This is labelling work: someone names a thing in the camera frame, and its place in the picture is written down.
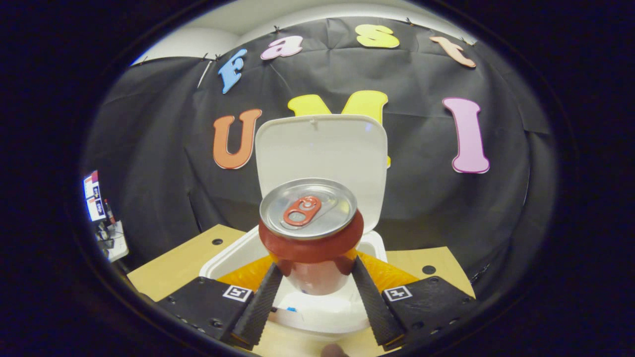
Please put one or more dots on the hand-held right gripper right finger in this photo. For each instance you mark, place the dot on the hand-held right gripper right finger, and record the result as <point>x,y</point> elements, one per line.
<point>377,307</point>

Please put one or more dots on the red pop can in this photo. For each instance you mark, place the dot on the red pop can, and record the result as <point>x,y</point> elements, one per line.
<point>307,208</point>

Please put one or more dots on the black backdrop cloth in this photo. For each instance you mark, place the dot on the black backdrop cloth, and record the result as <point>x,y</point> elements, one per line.
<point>421,208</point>

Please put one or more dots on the computer monitor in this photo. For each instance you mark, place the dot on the computer monitor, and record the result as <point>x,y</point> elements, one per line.
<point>94,196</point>

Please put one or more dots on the white desktop garbage bin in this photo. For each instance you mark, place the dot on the white desktop garbage bin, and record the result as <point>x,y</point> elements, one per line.
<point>322,148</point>

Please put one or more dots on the wooden desktop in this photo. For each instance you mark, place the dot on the wooden desktop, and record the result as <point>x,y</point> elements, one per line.
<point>168,267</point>

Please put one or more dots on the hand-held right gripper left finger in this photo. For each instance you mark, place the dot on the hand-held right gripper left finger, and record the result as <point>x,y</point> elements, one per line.
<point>260,307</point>

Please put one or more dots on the white side table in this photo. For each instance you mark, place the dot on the white side table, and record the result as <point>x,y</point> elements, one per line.
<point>116,245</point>

